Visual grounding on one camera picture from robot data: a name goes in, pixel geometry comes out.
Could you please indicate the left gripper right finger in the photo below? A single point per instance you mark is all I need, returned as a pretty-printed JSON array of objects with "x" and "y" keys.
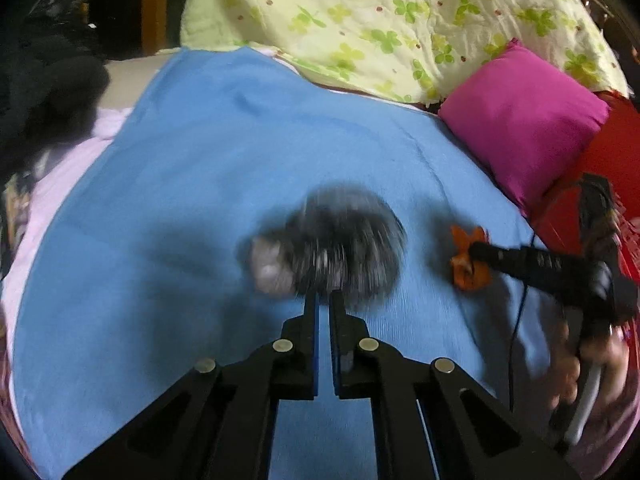
[{"x": 351, "y": 366}]

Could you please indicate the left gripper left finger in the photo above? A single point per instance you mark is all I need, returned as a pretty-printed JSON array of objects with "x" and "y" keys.
[{"x": 300, "y": 368}]

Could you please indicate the black plastic bag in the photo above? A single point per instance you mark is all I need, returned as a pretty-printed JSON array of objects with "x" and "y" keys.
[{"x": 342, "y": 237}]

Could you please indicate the small orange wrapper scrap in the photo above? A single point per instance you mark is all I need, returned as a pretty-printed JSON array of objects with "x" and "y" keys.
[{"x": 468, "y": 275}]

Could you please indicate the right hand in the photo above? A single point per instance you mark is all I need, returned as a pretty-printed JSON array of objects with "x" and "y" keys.
[{"x": 609, "y": 351}]

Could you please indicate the red Nilrich paper bag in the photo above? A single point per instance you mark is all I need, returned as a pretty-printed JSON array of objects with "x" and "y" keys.
[{"x": 610, "y": 163}]

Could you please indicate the magenta pillow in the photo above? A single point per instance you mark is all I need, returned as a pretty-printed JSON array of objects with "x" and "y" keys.
[{"x": 524, "y": 120}]

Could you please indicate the light blue bed blanket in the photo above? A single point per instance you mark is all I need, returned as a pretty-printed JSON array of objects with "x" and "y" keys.
[{"x": 133, "y": 264}]

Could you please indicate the green clover pattern quilt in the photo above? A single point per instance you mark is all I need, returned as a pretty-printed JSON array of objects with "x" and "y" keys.
[{"x": 411, "y": 51}]

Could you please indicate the pile of dark clothes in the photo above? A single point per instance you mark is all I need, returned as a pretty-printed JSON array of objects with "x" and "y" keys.
[{"x": 51, "y": 81}]

